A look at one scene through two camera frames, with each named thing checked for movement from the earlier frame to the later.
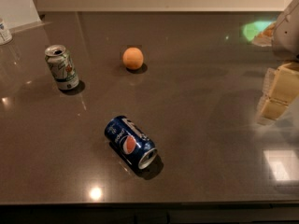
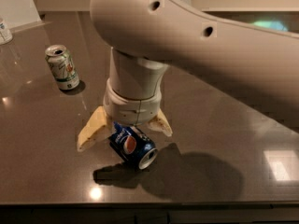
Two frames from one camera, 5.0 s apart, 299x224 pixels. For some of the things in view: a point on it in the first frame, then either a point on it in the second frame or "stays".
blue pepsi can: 130,142 stays
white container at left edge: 6,35 stays
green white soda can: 62,65 stays
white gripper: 287,35 → 135,108
